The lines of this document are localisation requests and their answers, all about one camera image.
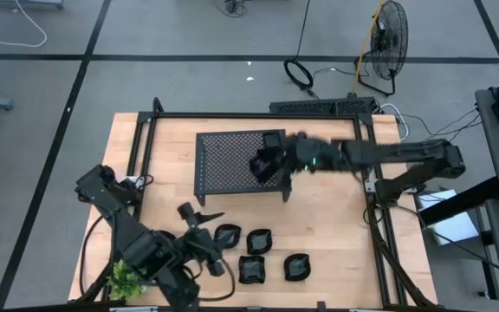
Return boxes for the black desk support beam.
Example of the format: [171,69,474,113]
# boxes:
[418,176,499,226]

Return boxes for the black wavy square plate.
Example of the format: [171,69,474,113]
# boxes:
[248,146,284,185]
[237,254,267,285]

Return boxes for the black cable bundle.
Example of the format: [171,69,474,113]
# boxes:
[212,0,250,19]

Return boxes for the black perforated metal box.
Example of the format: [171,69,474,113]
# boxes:
[269,96,379,117]

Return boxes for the black floor fan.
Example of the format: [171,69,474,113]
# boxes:
[353,0,410,98]

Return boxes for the black coiled floor cable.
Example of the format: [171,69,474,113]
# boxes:
[282,0,320,100]

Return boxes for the small green potted plant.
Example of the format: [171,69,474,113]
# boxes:
[107,259,146,303]

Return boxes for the black perforated metal riser shelf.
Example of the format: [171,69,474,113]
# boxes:
[192,128,294,207]

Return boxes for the white floor cable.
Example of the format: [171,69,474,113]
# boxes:
[0,0,49,49]

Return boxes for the white box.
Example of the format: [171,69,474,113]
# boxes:
[414,188,481,247]

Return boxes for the short white cable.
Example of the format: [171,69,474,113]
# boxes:
[379,102,410,143]

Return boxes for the small black square plate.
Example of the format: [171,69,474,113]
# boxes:
[261,130,286,151]

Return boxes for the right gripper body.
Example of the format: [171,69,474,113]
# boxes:
[286,132,341,174]

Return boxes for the yellow cable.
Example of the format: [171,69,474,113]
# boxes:
[352,0,384,95]

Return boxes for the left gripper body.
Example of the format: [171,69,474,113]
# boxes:
[177,201,228,278]

